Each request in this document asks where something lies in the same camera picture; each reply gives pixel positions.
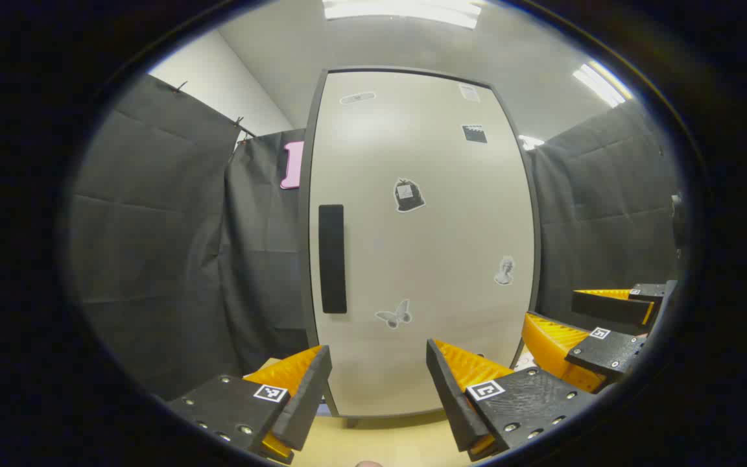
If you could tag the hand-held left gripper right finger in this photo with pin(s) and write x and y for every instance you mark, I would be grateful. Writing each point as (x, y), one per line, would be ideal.
(454, 402)

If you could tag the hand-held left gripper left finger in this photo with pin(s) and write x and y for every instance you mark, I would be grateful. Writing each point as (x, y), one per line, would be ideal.
(305, 402)

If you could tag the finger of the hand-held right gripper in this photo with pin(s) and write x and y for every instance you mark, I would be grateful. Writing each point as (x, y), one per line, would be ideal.
(607, 353)
(610, 310)

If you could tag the dark grey cabinet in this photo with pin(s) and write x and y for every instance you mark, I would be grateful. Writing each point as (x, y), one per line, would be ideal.
(305, 259)

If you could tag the long ceiling light panel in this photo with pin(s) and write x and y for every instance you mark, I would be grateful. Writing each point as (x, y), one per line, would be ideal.
(600, 84)

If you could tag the small ceiling light panel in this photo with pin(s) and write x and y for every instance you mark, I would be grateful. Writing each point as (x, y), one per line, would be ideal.
(531, 142)

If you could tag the black backdrop cloth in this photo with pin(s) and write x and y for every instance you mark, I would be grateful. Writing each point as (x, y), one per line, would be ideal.
(153, 227)

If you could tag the large ceiling light panel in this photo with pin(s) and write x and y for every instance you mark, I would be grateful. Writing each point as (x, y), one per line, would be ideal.
(406, 11)

